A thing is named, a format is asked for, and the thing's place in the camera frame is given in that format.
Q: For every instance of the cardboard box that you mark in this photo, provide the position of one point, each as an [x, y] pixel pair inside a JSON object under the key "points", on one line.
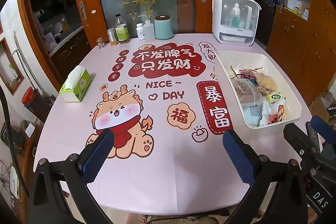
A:
{"points": [[319, 106]]}

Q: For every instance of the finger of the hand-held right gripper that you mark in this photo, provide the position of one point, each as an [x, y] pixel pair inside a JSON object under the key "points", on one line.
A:
{"points": [[324, 127], [298, 141]]}

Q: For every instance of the white dropper bottle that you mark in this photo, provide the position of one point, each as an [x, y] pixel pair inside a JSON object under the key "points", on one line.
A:
{"points": [[235, 10]]}

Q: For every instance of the white pill bottle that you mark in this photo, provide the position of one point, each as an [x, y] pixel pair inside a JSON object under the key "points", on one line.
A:
{"points": [[140, 32]]}

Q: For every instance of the light-blue canister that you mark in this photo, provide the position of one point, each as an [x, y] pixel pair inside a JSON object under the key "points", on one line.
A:
{"points": [[163, 28]]}

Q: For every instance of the glass bottle green label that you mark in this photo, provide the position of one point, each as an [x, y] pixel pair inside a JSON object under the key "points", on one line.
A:
{"points": [[122, 32]]}

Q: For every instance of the dark wooden door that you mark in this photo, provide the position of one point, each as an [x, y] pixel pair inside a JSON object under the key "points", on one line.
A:
{"points": [[258, 16]]}

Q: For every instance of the wooden framed picture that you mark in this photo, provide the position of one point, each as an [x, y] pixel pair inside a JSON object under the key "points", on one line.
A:
{"points": [[11, 77]]}

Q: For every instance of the orange-filled jar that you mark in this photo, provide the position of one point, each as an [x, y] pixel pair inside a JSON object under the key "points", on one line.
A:
{"points": [[112, 37]]}

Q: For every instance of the beige barcode snack packet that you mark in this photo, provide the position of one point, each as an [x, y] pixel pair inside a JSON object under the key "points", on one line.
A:
{"points": [[231, 71]]}

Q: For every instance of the yellow noodle crisp packet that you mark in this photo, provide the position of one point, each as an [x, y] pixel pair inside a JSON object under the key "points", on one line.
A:
{"points": [[266, 82]]}

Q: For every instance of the clear squeeze wash bottle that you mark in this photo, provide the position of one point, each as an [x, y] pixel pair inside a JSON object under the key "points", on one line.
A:
{"points": [[149, 31]]}

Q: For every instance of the small glass jar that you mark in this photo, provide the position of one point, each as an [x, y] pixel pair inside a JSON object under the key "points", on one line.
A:
{"points": [[100, 43]]}

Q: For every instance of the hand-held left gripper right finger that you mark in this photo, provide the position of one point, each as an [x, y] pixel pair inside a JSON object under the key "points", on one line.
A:
{"points": [[236, 158]]}

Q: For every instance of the white plastic bin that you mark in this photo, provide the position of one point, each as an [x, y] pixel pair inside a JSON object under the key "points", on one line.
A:
{"points": [[288, 77]]}

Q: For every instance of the green tissue box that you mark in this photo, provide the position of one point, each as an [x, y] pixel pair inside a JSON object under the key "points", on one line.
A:
{"points": [[80, 85]]}

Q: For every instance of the wooden shelf cabinet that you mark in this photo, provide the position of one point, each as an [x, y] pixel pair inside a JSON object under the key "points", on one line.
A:
{"points": [[296, 50]]}

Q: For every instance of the white sterilizer cabinet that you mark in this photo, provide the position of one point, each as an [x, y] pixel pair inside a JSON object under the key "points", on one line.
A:
{"points": [[218, 19]]}

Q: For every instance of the red-white bun snack packet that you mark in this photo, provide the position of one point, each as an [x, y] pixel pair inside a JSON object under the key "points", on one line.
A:
{"points": [[275, 113]]}

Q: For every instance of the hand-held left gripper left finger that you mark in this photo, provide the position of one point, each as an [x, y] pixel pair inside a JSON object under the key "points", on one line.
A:
{"points": [[98, 154]]}

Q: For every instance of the green snack packet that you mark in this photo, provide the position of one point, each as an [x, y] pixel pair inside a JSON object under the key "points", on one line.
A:
{"points": [[274, 97]]}

